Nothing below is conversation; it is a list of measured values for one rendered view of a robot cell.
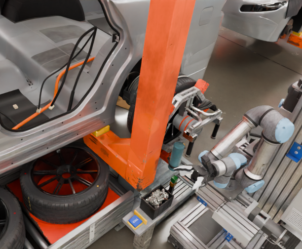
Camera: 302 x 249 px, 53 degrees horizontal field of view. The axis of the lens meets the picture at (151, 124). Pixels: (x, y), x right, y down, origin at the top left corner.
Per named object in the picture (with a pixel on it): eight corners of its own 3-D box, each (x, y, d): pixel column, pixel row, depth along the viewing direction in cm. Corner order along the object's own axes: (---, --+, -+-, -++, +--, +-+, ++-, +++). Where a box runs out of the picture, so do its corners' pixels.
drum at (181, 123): (181, 122, 253) (184, 108, 244) (201, 135, 243) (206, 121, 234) (169, 128, 244) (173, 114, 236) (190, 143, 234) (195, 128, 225)
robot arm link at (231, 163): (238, 172, 160) (244, 161, 155) (222, 178, 155) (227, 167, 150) (228, 162, 165) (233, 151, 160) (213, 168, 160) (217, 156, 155)
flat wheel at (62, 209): (61, 149, 279) (60, 130, 264) (123, 181, 261) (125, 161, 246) (3, 198, 230) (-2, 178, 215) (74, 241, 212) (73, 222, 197)
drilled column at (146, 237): (140, 237, 252) (148, 206, 226) (149, 245, 247) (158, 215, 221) (132, 244, 245) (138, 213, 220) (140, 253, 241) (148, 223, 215)
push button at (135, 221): (135, 216, 213) (135, 214, 212) (142, 223, 210) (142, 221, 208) (128, 222, 209) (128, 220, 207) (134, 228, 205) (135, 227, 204)
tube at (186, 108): (185, 109, 233) (189, 98, 226) (206, 122, 224) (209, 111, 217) (170, 117, 222) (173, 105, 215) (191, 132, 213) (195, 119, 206)
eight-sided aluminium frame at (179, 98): (190, 131, 278) (205, 79, 245) (196, 135, 275) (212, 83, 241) (149, 157, 244) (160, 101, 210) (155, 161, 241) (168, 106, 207)
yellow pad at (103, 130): (99, 122, 253) (99, 117, 250) (109, 130, 246) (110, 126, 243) (85, 128, 244) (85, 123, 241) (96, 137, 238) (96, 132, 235)
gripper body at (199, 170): (198, 189, 147) (216, 182, 152) (201, 175, 142) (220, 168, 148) (188, 179, 152) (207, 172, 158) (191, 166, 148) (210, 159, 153)
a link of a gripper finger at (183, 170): (172, 177, 150) (191, 179, 150) (173, 167, 147) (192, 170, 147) (172, 173, 153) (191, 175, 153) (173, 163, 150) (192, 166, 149)
